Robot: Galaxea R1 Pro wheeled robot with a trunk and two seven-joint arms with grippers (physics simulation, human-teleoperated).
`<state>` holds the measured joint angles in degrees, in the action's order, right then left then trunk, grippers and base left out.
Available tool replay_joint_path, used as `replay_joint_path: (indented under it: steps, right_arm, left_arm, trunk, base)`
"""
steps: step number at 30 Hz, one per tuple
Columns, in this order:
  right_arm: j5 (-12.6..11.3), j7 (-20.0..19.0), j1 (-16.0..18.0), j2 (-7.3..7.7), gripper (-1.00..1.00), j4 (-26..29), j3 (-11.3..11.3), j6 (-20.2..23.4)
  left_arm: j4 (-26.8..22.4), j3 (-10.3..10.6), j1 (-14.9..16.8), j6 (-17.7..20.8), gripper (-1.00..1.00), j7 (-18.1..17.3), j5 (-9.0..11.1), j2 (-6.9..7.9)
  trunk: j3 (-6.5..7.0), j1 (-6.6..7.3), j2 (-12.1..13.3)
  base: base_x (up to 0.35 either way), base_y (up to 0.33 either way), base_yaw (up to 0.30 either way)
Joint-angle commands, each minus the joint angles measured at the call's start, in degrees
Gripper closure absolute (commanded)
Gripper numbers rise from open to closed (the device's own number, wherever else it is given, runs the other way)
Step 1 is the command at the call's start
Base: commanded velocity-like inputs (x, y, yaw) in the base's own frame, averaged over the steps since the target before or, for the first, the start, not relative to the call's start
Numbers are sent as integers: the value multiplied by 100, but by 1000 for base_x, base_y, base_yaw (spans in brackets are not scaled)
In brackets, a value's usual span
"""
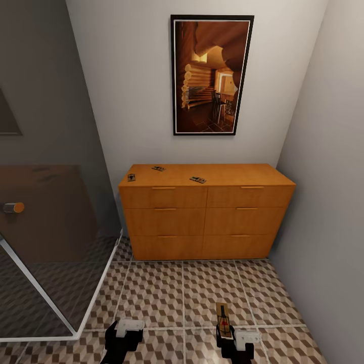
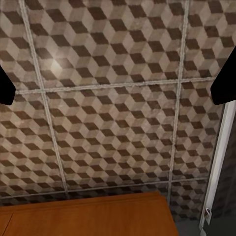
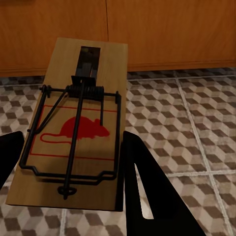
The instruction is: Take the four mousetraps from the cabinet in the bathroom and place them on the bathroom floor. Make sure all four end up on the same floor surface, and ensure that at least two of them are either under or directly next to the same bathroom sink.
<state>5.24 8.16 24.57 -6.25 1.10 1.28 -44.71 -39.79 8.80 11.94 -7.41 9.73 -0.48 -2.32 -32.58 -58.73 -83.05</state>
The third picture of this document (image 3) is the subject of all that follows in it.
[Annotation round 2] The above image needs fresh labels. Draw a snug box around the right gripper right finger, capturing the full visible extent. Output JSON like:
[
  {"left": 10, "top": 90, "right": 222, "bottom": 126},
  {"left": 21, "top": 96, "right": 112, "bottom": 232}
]
[{"left": 123, "top": 131, "right": 206, "bottom": 236}]

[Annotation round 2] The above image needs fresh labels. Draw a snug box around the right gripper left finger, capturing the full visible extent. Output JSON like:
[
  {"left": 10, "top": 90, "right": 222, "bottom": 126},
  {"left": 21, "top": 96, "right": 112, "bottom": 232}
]
[{"left": 0, "top": 131, "right": 25, "bottom": 190}]

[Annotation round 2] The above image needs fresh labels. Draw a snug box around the mousetrap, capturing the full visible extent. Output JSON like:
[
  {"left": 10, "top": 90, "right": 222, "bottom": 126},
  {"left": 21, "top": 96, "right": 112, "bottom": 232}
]
[{"left": 5, "top": 37, "right": 128, "bottom": 212}]

